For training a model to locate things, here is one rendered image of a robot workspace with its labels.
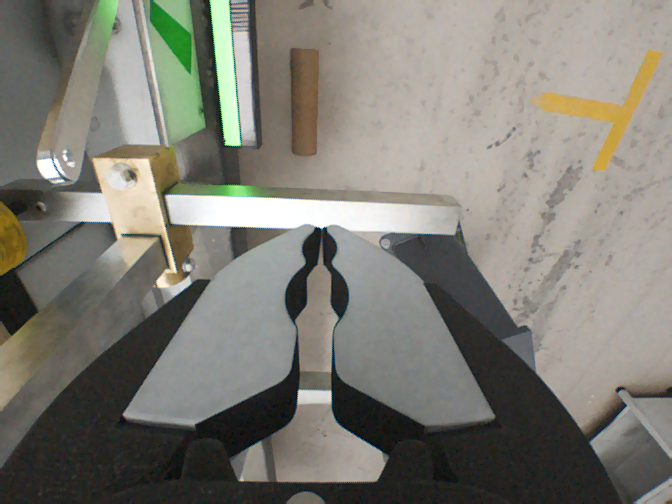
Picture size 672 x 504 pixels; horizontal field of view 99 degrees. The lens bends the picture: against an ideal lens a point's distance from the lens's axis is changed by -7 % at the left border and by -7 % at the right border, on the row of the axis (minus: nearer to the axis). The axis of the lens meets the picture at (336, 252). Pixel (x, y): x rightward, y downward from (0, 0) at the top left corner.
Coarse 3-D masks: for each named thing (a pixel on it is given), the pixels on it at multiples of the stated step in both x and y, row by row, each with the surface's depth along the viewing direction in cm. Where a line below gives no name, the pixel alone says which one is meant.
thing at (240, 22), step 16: (240, 0) 30; (240, 16) 31; (240, 32) 32; (240, 48) 32; (240, 64) 33; (240, 80) 34; (240, 96) 35; (240, 112) 36; (240, 128) 37; (256, 144) 38
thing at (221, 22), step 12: (216, 0) 30; (216, 12) 31; (228, 12) 31; (216, 24) 31; (228, 24) 31; (216, 36) 32; (228, 36) 32; (216, 48) 32; (228, 48) 32; (228, 60) 33; (228, 72) 33; (228, 84) 34; (228, 96) 35; (228, 108) 35; (228, 120) 36; (228, 132) 37; (228, 144) 38
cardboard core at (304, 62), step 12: (300, 48) 84; (300, 60) 86; (312, 60) 86; (300, 72) 87; (312, 72) 88; (300, 84) 89; (312, 84) 90; (300, 96) 91; (312, 96) 91; (300, 108) 92; (312, 108) 93; (300, 120) 94; (312, 120) 95; (300, 132) 96; (312, 132) 97; (300, 144) 98; (312, 144) 99
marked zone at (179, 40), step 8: (152, 0) 23; (152, 8) 24; (160, 8) 25; (152, 16) 24; (160, 16) 25; (168, 16) 26; (152, 24) 24; (160, 24) 25; (168, 24) 26; (176, 24) 28; (160, 32) 25; (168, 32) 26; (176, 32) 28; (184, 32) 29; (168, 40) 26; (176, 40) 28; (184, 40) 29; (176, 48) 28; (184, 48) 30; (176, 56) 28; (184, 56) 30; (184, 64) 30
